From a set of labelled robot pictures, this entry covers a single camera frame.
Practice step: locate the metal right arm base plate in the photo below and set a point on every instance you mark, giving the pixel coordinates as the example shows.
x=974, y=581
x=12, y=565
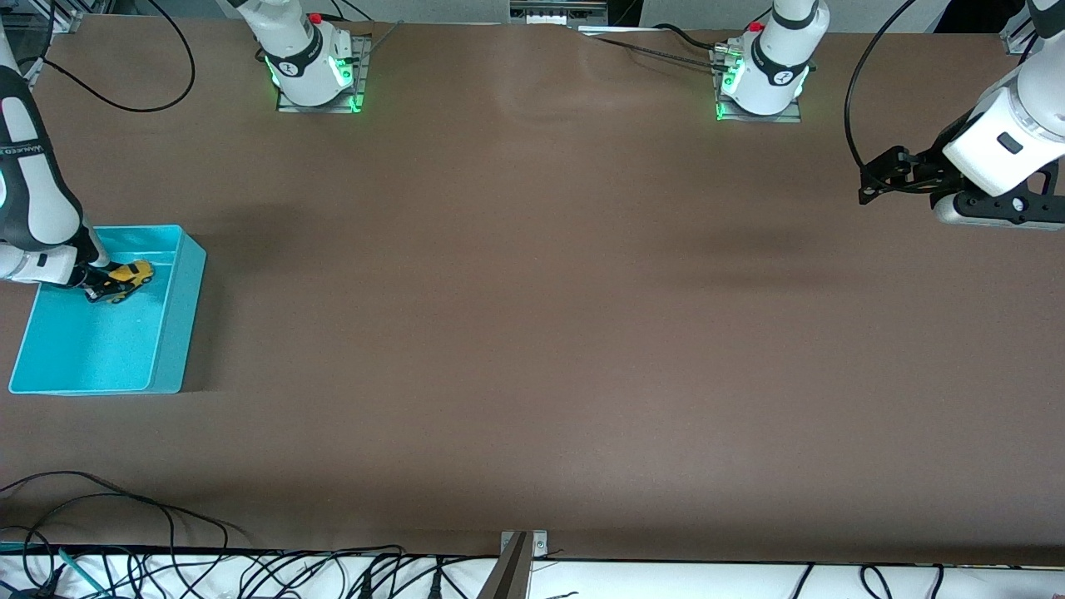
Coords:
x=359, y=75

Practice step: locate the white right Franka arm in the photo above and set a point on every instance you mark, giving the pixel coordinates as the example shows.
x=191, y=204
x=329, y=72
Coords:
x=50, y=216

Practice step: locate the black plug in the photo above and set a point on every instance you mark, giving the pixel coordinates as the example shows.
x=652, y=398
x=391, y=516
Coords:
x=366, y=586
x=434, y=586

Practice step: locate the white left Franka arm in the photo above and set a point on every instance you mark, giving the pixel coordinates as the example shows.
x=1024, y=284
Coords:
x=982, y=158

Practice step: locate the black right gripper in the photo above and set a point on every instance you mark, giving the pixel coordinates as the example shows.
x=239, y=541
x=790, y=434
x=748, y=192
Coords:
x=97, y=280

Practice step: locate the metal camera stand bracket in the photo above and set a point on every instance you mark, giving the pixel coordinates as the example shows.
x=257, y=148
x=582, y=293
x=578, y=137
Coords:
x=517, y=574

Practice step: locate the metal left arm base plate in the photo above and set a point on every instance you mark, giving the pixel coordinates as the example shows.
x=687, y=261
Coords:
x=790, y=116

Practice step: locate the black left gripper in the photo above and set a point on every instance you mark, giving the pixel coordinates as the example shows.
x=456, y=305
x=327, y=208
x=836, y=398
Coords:
x=928, y=165

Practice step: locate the white power strip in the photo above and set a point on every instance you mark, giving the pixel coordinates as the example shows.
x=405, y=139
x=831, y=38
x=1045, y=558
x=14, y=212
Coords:
x=557, y=12

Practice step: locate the turquoise plastic bin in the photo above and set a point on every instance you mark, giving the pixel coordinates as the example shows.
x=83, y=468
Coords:
x=91, y=341

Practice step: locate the yellow beetle toy car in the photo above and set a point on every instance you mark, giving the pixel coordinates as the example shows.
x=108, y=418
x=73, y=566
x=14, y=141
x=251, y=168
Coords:
x=133, y=273

